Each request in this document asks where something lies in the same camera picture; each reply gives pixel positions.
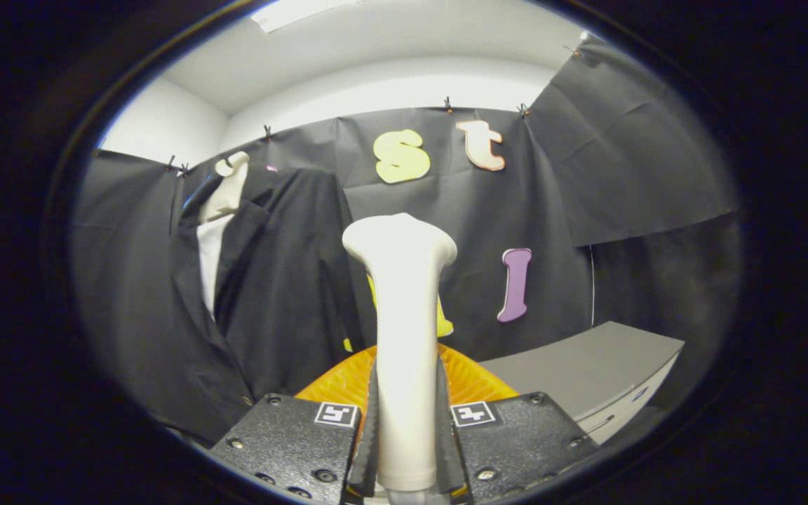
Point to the ceiling light panel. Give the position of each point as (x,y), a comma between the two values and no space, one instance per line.
(299,12)

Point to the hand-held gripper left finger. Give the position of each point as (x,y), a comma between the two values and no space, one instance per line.
(365,449)

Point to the black suit jacket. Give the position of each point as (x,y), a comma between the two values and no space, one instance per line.
(285,280)

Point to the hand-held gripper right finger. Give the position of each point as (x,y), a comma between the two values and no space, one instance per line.
(447,449)

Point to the black backdrop cloth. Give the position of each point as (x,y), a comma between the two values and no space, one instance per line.
(551,210)

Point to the row of black cloth clips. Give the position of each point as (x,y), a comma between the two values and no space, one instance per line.
(267,132)

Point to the white garment steamer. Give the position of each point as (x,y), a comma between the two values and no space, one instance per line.
(404,315)

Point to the grey cabinet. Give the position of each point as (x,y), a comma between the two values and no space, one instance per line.
(586,365)

